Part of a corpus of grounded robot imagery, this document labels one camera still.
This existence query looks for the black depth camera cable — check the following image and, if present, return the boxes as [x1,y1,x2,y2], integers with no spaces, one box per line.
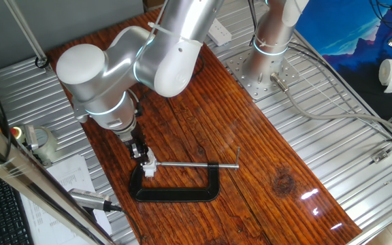
[109,203,143,245]

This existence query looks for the white power strip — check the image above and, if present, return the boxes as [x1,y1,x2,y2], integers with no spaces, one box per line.
[208,18,233,47]

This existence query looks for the brown wooden board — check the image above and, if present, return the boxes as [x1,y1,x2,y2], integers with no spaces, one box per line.
[46,8,363,245]

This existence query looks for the shiny metal frame bar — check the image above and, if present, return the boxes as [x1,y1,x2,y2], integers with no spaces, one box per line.
[0,112,115,245]

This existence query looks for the white LED light bulb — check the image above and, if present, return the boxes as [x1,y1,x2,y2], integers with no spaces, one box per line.
[146,146,157,165]

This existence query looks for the white lamp socket adapter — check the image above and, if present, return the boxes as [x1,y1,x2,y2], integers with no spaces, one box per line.
[141,160,159,178]

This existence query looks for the black C-clamp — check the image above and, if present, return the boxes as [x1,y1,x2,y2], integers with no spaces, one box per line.
[129,146,242,202]

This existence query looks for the aluminium profile post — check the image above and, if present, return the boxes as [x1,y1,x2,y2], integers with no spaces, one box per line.
[3,0,52,71]

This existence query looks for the blue landscape poster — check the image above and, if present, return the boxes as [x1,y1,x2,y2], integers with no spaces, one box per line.
[294,0,392,120]

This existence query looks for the printed paper sheets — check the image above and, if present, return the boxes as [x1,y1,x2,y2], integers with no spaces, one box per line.
[18,154,114,245]

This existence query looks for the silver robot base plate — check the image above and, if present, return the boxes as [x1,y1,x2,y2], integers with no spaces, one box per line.
[225,50,301,101]

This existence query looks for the black keyboard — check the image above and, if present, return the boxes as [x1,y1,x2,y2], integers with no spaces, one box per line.
[0,163,35,245]

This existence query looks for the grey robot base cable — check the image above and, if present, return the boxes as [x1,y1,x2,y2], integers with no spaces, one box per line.
[269,71,392,144]

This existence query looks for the black cable loop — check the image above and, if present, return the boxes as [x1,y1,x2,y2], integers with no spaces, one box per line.
[34,55,51,69]

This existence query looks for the silver ribbed depth camera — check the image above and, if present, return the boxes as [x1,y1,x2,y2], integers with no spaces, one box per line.
[67,188,112,212]

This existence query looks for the red emergency stop button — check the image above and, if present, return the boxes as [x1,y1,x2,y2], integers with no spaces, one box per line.
[10,125,27,141]

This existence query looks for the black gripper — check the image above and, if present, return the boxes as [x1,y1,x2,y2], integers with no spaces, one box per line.
[122,134,151,167]

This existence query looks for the silver metal bracket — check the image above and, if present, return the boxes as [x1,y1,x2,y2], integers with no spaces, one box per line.
[24,124,37,152]

